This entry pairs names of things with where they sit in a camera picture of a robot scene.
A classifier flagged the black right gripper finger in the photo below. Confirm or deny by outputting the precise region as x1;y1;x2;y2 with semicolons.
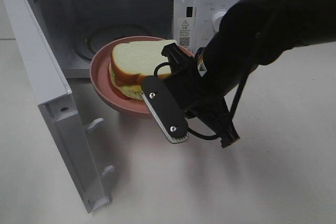
161;44;196;76
191;98;240;148

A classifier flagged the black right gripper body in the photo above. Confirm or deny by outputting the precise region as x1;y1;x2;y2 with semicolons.
157;62;223;119

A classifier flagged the toast sandwich with filling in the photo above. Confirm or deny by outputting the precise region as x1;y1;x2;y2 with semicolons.
109;40;176;100

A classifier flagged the pink round plate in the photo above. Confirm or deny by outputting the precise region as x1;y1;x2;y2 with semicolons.
89;35;195;120

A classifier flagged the white microwave door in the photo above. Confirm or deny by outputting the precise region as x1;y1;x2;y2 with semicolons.
4;0;110;212

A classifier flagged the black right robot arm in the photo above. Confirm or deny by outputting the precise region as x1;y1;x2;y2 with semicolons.
143;0;335;147

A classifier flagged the white warning label sticker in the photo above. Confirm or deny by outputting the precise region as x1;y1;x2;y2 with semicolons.
178;17;195;49

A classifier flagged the upper white power knob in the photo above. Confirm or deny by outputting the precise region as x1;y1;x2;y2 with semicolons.
211;10;226;32

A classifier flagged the glass microwave turntable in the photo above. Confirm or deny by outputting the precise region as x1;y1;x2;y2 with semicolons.
72;24;151;62

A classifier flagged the white microwave oven body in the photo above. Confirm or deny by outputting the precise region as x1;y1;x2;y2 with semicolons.
40;0;238;79

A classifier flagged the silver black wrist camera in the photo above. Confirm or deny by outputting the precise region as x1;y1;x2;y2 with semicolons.
141;76;188;144

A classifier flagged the black camera cable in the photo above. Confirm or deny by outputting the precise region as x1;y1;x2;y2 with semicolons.
153;0;279;141

